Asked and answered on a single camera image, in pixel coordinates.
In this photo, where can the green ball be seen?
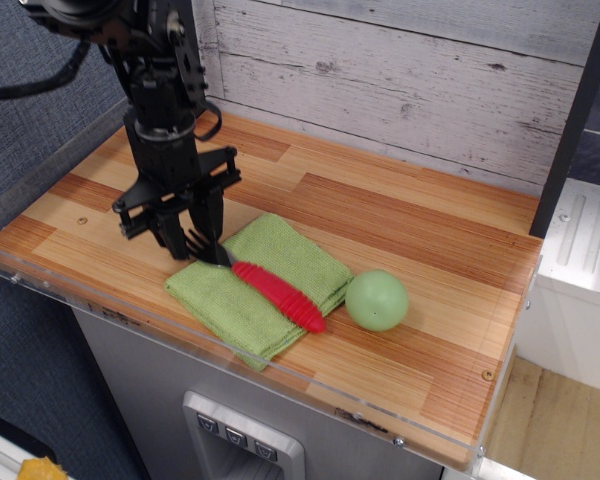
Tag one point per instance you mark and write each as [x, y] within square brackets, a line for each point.
[377, 300]

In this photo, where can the folded green cloth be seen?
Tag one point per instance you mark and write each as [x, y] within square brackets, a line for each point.
[241, 316]

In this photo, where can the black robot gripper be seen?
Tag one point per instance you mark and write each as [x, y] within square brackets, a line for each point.
[173, 176]

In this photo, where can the grey toy fridge cabinet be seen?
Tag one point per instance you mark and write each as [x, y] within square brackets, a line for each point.
[198, 413]

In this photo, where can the yellow object at corner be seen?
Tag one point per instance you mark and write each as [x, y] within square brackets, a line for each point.
[41, 469]

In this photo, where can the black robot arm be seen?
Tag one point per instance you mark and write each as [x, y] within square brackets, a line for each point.
[152, 46]

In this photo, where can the red handled metal fork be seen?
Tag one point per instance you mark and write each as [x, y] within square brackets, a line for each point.
[289, 300]

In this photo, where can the right dark vertical post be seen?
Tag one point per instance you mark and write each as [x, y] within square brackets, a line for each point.
[558, 174]

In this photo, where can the black and white base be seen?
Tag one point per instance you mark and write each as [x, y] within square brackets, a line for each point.
[16, 446]

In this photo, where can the white toy sink unit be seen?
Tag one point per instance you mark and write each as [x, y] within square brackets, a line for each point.
[559, 327]

